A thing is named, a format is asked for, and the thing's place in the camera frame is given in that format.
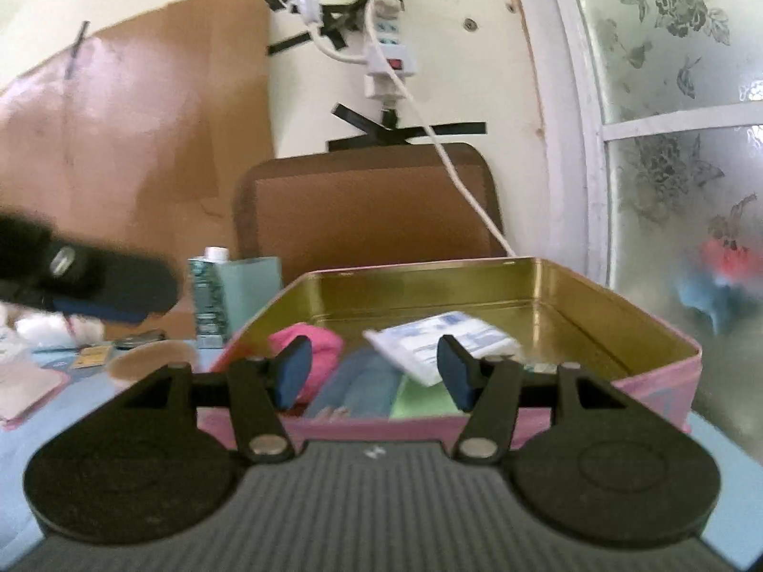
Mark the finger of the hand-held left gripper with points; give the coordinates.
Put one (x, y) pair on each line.
(119, 286)

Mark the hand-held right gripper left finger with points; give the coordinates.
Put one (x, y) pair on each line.
(292, 372)

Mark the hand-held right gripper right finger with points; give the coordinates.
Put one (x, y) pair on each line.
(456, 375)

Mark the pink fluffy scrunchie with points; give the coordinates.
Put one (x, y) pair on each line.
(325, 345)

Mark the green cloth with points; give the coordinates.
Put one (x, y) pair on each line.
(420, 399)

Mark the white wipes packet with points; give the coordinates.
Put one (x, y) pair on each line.
(411, 342)

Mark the blue translucent case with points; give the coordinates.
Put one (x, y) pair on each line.
(357, 384)

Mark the small yellow packet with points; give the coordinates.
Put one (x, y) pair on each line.
(94, 357)

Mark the pink biscuit tin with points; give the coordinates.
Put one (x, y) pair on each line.
(644, 393)

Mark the peanut can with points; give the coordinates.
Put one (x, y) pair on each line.
(149, 360)

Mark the bagged stack of paper cups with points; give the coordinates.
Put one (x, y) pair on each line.
(47, 330)

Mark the green drink carton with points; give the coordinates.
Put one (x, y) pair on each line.
(205, 298)

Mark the frosted green cup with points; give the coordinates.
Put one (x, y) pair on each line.
(253, 292)

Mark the printed blue tablecloth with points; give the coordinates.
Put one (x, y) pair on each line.
(36, 405)

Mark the wooden board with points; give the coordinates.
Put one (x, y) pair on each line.
(131, 131)

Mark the brown chair back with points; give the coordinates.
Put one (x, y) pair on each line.
(369, 208)

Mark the black tape strips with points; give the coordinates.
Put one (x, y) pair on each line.
(405, 131)

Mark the frosted patterned window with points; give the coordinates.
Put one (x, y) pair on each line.
(673, 161)

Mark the white power strip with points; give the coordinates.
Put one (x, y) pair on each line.
(387, 47)

